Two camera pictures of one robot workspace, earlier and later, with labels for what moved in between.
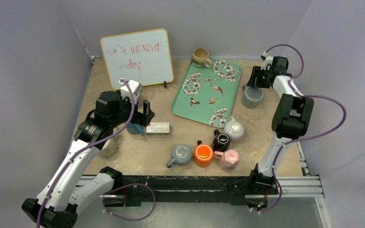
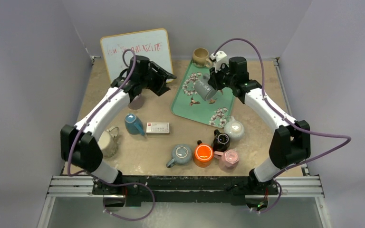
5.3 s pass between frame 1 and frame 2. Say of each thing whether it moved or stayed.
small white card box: stayed
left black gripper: moved
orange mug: stayed
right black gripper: moved
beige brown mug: stayed
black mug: stayed
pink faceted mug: stayed
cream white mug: stayed
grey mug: moved
